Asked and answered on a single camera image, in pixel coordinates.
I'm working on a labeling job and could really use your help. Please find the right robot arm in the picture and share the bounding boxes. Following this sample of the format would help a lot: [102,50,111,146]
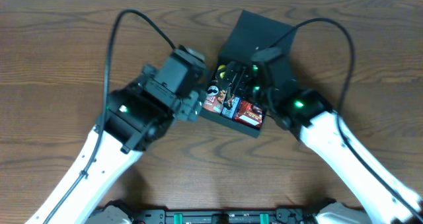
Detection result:
[215,47,422,223]

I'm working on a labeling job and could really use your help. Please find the red Hello Panda box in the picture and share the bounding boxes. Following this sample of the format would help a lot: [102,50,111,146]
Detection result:
[234,101,263,129]

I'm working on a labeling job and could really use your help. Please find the small blue carton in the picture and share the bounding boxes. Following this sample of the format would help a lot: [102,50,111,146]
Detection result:
[221,96,242,120]

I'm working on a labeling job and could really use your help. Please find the red Pringles can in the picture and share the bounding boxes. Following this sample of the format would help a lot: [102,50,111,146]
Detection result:
[203,80,232,114]

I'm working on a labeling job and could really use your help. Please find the black mounting rail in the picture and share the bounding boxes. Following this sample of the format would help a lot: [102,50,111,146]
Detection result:
[85,200,371,224]

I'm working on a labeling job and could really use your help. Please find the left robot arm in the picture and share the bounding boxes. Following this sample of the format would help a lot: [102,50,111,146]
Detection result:
[28,46,209,223]

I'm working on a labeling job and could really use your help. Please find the yellow snack cup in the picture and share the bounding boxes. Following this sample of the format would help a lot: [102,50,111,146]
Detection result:
[215,65,226,79]

